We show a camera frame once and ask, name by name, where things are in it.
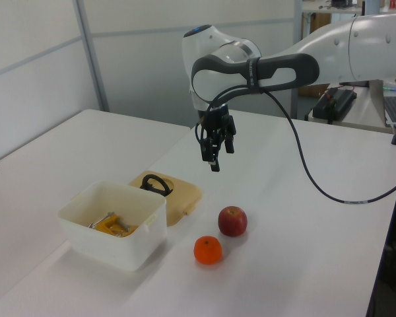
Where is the black lid handle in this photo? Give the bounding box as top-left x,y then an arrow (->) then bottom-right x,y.
139,174 -> 174,198

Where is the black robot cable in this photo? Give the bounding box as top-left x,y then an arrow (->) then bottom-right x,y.
194,84 -> 396,206

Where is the white plastic container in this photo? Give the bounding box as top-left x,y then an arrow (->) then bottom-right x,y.
57,180 -> 168,272

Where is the black electronic device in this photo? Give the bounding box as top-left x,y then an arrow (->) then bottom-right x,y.
312,87 -> 358,125

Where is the red toy apple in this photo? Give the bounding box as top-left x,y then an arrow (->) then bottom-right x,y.
217,205 -> 248,238

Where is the white background desk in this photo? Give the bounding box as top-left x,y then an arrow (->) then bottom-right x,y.
307,84 -> 396,135

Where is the orange toy fruit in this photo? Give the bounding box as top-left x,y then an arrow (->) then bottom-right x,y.
193,235 -> 223,265

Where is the tan container lid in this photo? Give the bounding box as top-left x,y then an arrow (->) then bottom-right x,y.
128,170 -> 203,227

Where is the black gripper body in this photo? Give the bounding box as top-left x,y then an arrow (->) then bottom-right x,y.
203,104 -> 236,133

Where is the yellow C-clamp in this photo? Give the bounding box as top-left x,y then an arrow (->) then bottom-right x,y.
87,212 -> 139,237

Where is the grey partition post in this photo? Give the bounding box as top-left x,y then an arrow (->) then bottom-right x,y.
289,0 -> 305,120

